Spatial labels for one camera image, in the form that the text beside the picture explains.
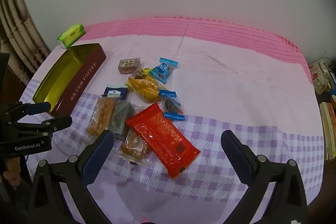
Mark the orange-yellow snack packet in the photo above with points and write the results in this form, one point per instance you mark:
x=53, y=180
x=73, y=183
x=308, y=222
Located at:
x=149, y=95
x=141, y=82

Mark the maroon and gold tin box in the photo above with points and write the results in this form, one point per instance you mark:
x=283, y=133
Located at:
x=78, y=87

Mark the small brown snack box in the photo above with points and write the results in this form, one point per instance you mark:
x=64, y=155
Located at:
x=128, y=65

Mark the navy blue cracker packet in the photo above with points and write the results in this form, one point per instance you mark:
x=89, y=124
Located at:
x=115, y=92

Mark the dark candy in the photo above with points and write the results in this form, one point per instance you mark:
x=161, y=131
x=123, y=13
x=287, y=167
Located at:
x=172, y=104

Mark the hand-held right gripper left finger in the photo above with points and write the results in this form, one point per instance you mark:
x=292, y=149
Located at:
x=97, y=154

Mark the person's left hand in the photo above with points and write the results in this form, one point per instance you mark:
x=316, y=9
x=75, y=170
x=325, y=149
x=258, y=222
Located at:
x=11, y=171

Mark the red snack packet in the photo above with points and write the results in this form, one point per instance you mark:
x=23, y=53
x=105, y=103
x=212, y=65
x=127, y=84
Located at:
x=162, y=137

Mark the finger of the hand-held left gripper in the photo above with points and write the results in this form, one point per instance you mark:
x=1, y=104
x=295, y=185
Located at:
x=39, y=107
x=60, y=122

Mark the pink and purple checked bedsheet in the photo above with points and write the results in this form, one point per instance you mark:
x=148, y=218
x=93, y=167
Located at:
x=236, y=82

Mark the grey-green snack packet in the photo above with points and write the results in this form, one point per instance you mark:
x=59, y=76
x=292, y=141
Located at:
x=120, y=117

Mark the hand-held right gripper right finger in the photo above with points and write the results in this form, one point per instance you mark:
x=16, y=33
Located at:
x=236, y=158

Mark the yellow-edged clear cake packet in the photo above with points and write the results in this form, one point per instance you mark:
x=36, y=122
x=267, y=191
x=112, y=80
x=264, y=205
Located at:
x=140, y=73

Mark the blue candy packet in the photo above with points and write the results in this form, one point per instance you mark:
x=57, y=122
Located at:
x=162, y=70

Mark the clear packet of orange biscuits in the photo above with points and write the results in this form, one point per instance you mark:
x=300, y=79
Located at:
x=132, y=146
x=101, y=116

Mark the floral printed container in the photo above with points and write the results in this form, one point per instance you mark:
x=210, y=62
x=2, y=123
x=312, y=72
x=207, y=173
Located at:
x=319, y=77

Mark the green tissue pack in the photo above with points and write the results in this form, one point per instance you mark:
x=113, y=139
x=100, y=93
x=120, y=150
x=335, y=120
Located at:
x=71, y=35

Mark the beige curtain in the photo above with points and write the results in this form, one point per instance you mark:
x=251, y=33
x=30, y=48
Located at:
x=18, y=27

